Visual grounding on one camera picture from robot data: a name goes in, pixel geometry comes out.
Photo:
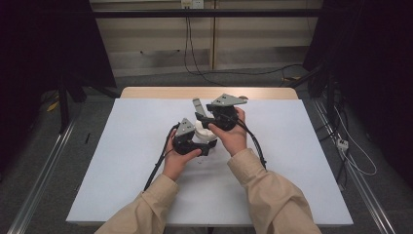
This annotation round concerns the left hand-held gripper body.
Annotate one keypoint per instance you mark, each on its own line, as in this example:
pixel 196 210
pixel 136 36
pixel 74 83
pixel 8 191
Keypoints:
pixel 184 143

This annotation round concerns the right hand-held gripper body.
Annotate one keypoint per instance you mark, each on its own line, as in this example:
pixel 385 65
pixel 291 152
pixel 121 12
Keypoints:
pixel 225 115

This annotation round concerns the person's left hand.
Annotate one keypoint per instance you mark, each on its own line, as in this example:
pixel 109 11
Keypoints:
pixel 175 164

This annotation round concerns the person's right hand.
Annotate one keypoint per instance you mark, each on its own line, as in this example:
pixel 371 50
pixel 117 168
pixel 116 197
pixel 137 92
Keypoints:
pixel 233 139

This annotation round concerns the wooden table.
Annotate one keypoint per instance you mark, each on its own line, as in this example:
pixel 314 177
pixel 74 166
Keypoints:
pixel 162 92

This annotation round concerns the white table cover sheet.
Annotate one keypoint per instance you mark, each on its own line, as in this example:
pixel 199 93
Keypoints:
pixel 130 162

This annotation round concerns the small black floor object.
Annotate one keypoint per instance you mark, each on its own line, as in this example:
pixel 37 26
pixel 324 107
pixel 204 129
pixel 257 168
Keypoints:
pixel 87 138

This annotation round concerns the black metal stand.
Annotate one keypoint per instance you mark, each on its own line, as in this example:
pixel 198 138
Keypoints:
pixel 64 104
pixel 330 97

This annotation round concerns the black horizontal bar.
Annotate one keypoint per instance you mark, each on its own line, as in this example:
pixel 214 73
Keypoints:
pixel 195 13

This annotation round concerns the white power strip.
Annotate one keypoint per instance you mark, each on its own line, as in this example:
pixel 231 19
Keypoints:
pixel 342 144

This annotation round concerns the yellow floor tape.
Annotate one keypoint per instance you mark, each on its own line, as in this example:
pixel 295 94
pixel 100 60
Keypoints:
pixel 53 106

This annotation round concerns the black curtain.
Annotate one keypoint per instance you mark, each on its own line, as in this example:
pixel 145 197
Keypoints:
pixel 39 48
pixel 373 65

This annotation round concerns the white wall socket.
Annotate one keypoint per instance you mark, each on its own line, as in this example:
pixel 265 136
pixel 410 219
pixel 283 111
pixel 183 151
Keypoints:
pixel 192 4

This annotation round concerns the aluminium floor rail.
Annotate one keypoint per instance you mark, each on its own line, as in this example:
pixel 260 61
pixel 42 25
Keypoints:
pixel 357 182
pixel 42 178

